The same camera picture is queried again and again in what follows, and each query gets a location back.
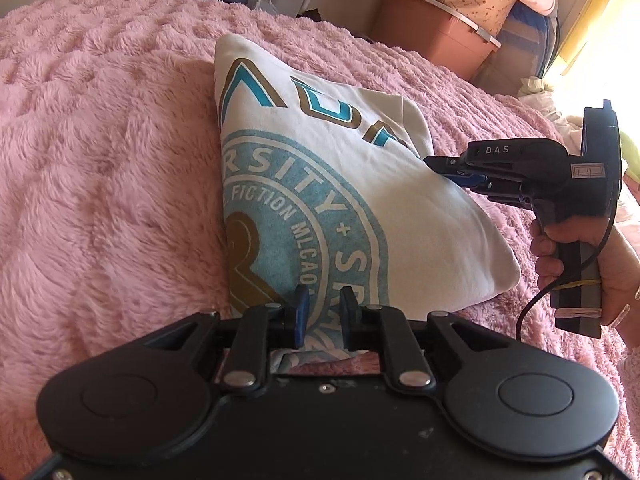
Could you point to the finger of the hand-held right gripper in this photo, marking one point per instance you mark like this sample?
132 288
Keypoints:
447 163
469 179

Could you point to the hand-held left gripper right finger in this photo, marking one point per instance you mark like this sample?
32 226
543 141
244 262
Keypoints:
347 320

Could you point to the pink plastic storage box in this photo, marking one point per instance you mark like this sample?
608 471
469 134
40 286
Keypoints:
435 35

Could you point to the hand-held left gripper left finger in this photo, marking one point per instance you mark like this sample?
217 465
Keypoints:
301 317

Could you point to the blue folded blanket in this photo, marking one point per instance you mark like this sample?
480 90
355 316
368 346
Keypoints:
520 50

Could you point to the white printed sweatshirt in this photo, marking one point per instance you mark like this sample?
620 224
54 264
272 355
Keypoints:
400 230

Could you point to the white crumpled cloth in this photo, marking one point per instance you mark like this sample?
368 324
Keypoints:
537 92

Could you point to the person's right hand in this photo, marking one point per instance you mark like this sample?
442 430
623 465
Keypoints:
620 280

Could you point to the pink fluffy blanket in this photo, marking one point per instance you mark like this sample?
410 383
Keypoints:
100 160

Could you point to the yellow curtain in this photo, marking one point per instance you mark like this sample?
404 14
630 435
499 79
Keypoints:
590 10

